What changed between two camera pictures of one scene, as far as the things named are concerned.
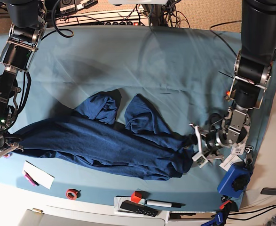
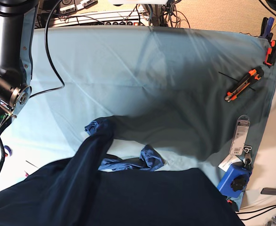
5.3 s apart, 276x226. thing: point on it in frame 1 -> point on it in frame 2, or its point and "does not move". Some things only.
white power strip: [130, 17] does not move
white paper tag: [230, 160] does not move
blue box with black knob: [235, 180] does not move
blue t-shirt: [145, 145] -> [86, 190]
